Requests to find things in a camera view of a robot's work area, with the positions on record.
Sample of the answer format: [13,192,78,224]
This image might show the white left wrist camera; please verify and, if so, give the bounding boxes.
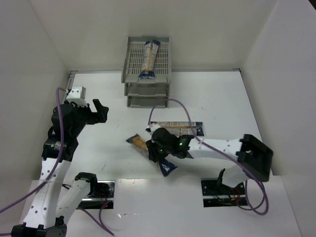
[66,86,87,107]

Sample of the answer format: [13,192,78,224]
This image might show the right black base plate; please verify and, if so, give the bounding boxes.
[200,178,247,207]

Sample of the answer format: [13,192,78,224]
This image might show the spaghetti bag blue ends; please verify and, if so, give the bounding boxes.
[126,134,178,177]

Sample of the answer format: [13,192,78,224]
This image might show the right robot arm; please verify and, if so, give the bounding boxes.
[146,123,274,188]

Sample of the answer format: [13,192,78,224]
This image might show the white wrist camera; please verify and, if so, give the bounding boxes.
[66,86,87,107]
[145,123,161,135]

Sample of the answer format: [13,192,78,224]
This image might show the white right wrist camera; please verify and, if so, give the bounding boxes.
[145,123,161,135]

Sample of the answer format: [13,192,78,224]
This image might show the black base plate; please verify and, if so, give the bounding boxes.
[200,178,247,207]
[79,181,115,210]

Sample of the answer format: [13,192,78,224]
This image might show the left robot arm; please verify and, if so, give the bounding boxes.
[10,99,109,237]

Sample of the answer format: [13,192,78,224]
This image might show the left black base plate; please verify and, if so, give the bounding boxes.
[79,181,115,210]

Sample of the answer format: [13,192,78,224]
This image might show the grey stacked tray shelf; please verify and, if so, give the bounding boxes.
[121,36,171,108]

